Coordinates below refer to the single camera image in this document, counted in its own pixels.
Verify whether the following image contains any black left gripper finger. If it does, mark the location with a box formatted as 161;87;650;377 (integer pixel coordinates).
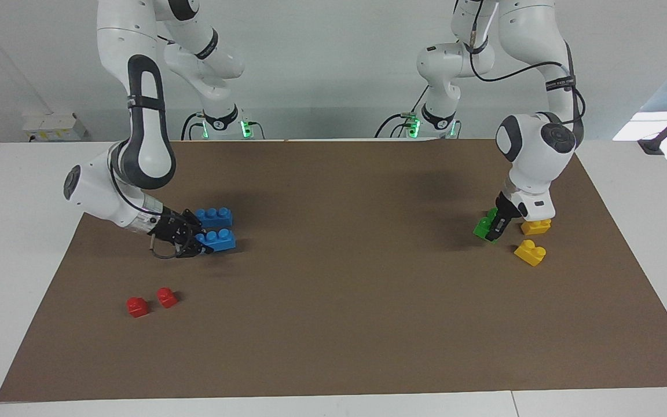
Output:
484;217;511;243

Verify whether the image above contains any blue three-stud toy block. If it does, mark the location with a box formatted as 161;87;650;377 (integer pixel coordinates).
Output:
195;228;237;253
194;207;233;229

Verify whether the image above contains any yellow two-stud toy block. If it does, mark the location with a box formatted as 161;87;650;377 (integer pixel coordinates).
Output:
514;239;547;267
521;218;552;236

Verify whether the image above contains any brown table mat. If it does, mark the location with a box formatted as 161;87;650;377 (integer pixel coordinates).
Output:
0;138;667;403

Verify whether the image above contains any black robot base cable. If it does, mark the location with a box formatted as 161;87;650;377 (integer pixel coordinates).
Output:
181;112;204;141
375;112;413;139

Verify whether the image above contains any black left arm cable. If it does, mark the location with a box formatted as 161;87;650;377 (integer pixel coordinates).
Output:
468;23;587;137

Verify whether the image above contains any white wall socket box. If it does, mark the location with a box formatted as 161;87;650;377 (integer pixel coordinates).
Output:
21;111;87;143

